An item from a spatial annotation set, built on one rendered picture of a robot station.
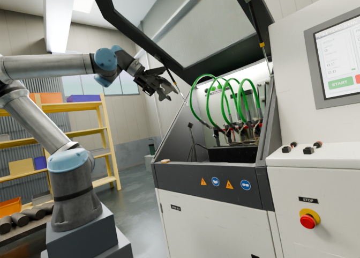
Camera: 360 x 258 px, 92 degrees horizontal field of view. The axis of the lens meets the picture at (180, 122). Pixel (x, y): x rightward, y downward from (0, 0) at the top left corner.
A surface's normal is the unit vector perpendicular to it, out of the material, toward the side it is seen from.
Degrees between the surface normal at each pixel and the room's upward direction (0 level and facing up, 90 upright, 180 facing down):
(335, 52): 76
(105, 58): 90
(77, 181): 90
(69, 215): 72
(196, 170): 90
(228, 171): 90
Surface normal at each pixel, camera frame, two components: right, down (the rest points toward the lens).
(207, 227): -0.69, 0.12
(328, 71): -0.72, -0.11
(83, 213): 0.59, -0.43
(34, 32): 0.60, -0.12
